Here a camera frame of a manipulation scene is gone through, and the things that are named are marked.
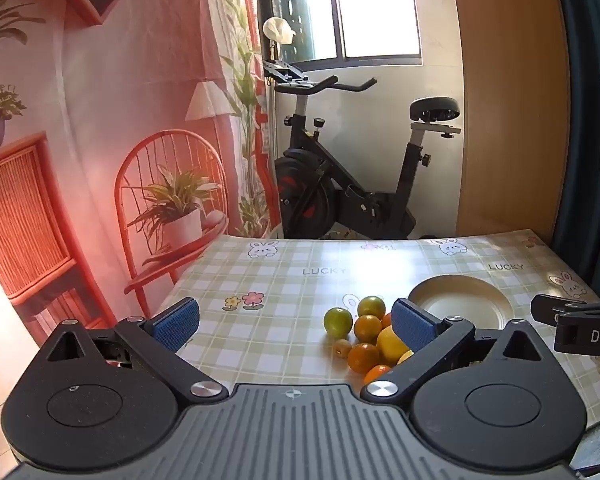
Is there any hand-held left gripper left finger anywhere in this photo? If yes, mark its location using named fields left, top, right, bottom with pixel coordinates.
left=44, top=298, right=229, bottom=406

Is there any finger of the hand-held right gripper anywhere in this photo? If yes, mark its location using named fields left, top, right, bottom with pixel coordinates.
left=531, top=293, right=600, bottom=325

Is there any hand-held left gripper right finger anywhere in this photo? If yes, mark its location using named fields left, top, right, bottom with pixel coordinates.
left=361, top=298, right=554, bottom=403

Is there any green citrus fruit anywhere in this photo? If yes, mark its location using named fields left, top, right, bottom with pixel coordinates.
left=323, top=307, right=354, bottom=336
left=356, top=295, right=386, bottom=318

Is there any cream round plate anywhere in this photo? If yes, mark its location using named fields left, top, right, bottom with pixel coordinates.
left=408, top=275, right=515, bottom=331

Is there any dark orange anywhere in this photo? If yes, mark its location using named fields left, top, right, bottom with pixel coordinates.
left=348, top=342, right=381, bottom=373

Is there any green plaid tablecloth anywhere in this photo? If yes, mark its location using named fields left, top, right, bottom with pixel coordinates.
left=157, top=229, right=600, bottom=431

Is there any black exercise bike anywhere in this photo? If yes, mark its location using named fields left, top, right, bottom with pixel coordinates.
left=264, top=76, right=462, bottom=241

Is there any wooden panel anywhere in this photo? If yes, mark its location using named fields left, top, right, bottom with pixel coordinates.
left=447, top=0, right=572, bottom=238

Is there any printed backdrop cloth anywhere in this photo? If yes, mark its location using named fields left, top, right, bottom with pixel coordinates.
left=0, top=0, right=277, bottom=351

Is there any white cloth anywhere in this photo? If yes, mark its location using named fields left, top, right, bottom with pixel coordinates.
left=263, top=16, right=297, bottom=47

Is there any window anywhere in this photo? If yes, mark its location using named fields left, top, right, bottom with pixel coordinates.
left=254, top=0, right=423, bottom=73

